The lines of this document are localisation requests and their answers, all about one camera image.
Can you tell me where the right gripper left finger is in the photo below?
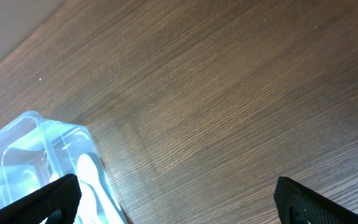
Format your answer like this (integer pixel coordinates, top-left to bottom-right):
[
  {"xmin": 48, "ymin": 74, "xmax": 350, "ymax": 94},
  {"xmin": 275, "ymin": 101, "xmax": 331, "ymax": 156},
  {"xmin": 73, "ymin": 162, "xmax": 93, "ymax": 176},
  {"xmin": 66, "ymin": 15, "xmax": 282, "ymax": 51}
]
[{"xmin": 0, "ymin": 174, "xmax": 81, "ymax": 224}]

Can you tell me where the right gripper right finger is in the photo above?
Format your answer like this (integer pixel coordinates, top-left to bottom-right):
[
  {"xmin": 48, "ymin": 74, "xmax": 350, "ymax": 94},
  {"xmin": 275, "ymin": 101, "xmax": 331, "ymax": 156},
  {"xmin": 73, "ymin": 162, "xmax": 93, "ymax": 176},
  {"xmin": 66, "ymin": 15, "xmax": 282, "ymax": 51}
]
[{"xmin": 273, "ymin": 176, "xmax": 358, "ymax": 224}]

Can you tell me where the white spoon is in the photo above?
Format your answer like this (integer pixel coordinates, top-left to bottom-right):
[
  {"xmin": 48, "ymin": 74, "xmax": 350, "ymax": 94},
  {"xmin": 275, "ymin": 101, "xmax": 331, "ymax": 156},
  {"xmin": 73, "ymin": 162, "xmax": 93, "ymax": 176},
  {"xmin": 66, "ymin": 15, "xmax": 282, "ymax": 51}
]
[
  {"xmin": 77, "ymin": 154, "xmax": 120, "ymax": 221},
  {"xmin": 77, "ymin": 182, "xmax": 103, "ymax": 224}
]

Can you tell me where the right clear plastic container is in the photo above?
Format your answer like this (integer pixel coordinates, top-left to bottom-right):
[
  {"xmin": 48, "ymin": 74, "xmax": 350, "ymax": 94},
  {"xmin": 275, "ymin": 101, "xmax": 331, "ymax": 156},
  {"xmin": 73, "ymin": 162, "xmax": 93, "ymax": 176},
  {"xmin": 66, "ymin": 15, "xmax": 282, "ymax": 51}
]
[{"xmin": 0, "ymin": 111, "xmax": 126, "ymax": 223}]

